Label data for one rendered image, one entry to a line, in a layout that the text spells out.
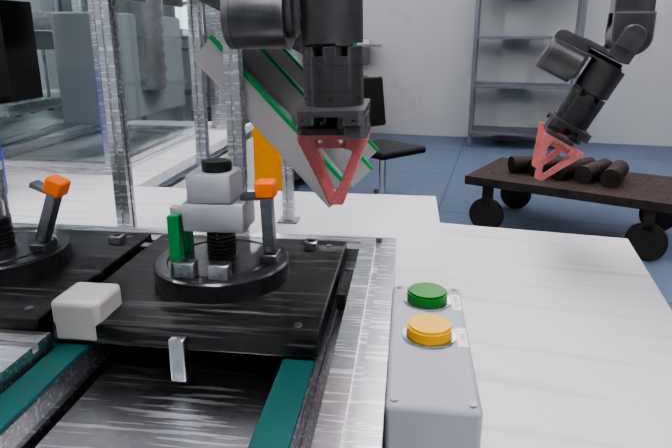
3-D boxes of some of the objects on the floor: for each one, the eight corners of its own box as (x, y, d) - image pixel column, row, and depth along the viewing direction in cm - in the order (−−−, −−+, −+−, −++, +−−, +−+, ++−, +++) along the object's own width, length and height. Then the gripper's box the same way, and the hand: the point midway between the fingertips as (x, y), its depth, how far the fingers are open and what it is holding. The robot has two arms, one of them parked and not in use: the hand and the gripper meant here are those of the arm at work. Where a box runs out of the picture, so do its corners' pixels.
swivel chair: (429, 205, 429) (434, 77, 404) (411, 229, 375) (416, 83, 350) (353, 197, 449) (354, 75, 424) (325, 219, 395) (325, 81, 370)
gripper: (365, 44, 48) (367, 220, 52) (372, 42, 58) (372, 191, 62) (286, 45, 49) (293, 219, 53) (305, 44, 59) (310, 190, 63)
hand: (336, 195), depth 57 cm, fingers closed
